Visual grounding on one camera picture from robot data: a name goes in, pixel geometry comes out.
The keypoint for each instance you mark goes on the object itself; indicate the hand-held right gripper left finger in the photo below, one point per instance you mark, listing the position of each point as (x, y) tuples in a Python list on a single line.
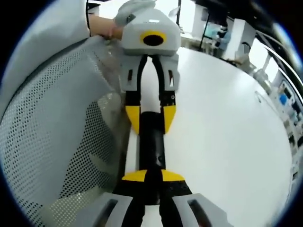
[(118, 208)]

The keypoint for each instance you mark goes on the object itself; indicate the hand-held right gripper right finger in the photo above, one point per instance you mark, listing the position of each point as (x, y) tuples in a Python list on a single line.
[(184, 208)]

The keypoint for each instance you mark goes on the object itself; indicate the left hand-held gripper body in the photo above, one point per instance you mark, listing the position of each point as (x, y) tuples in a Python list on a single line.
[(151, 23)]

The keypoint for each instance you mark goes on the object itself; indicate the black remote control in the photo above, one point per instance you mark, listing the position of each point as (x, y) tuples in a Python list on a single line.
[(151, 142)]

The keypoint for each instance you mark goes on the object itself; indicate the person's left hand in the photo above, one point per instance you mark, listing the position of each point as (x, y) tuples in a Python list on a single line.
[(116, 32)]

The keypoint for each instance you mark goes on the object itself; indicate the white perforated mesh basket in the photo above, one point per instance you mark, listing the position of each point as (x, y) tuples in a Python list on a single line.
[(59, 142)]

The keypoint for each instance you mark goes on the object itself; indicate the white pillar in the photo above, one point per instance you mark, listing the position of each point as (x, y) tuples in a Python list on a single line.
[(241, 37)]

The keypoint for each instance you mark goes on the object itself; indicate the person's white clothing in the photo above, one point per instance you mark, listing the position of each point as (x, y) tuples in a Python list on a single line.
[(52, 28)]

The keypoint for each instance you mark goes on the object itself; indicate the blue water jug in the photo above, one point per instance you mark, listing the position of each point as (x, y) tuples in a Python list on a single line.
[(283, 99)]

